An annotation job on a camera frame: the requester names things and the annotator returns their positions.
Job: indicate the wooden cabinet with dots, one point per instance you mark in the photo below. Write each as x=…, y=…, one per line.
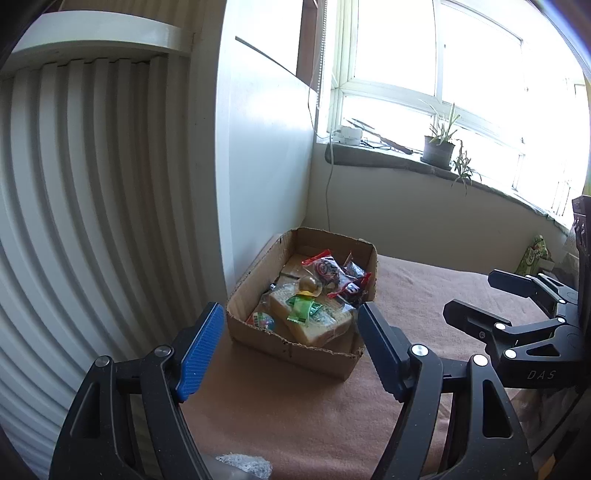
x=307, y=37

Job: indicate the brown cardboard box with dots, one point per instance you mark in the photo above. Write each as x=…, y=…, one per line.
x=314, y=360

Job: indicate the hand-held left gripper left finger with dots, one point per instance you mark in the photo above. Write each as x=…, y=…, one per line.
x=201, y=353

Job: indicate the white corrugated panel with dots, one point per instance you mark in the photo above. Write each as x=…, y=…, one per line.
x=92, y=207

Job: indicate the white adapter box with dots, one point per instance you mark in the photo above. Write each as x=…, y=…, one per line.
x=350, y=134

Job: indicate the bright green candy packet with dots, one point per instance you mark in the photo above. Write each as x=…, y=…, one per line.
x=302, y=309

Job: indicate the potted spider plant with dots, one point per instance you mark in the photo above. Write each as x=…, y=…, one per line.
x=436, y=147

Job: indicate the white wardrobe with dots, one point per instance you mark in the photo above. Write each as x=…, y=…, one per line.
x=258, y=161

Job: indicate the red-edged clear spiral pastry packet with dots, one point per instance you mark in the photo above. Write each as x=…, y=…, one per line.
x=323, y=270

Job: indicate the grey windowsill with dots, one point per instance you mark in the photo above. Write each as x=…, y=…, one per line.
x=392, y=161

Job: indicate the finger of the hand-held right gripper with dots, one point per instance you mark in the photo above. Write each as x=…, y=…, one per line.
x=466, y=318
x=512, y=282

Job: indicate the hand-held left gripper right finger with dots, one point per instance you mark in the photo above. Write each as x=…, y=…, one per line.
x=381, y=350

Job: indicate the white framed window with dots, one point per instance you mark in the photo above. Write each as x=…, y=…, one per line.
x=392, y=46

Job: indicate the pink blanket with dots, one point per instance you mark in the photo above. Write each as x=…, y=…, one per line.
x=323, y=415

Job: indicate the white bubble wrap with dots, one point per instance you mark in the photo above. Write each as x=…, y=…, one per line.
x=244, y=464

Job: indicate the green snack bag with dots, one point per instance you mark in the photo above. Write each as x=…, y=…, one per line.
x=531, y=258

